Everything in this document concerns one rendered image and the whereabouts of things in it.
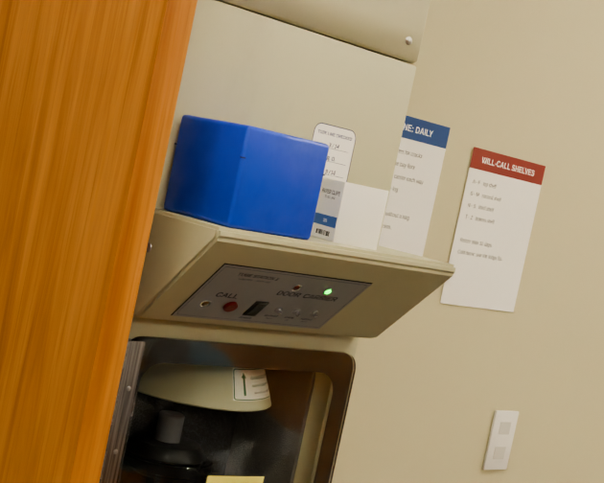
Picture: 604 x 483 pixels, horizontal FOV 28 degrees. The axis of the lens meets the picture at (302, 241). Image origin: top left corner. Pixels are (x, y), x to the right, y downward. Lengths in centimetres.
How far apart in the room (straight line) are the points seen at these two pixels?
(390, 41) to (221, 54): 23
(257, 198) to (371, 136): 27
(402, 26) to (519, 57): 86
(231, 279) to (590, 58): 135
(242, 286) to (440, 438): 113
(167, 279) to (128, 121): 15
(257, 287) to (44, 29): 31
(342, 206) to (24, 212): 30
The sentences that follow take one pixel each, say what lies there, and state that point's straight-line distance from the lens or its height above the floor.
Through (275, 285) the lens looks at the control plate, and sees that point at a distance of 112.
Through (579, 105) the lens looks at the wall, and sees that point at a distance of 231.
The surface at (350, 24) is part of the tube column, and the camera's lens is 125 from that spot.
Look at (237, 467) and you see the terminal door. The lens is 125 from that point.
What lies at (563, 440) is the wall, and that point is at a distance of 249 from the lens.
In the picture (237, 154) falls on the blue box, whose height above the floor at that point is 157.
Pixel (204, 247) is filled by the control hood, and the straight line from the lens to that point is 103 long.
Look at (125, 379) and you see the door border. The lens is 113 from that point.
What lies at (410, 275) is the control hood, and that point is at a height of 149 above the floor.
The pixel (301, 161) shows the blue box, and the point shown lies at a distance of 108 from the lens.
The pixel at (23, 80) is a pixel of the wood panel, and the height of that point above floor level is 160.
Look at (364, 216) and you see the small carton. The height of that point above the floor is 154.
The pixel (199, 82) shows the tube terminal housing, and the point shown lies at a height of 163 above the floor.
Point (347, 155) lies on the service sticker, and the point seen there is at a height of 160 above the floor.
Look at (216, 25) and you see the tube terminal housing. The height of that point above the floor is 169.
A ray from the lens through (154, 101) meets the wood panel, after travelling 100.
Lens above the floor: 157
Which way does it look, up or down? 3 degrees down
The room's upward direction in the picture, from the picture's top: 12 degrees clockwise
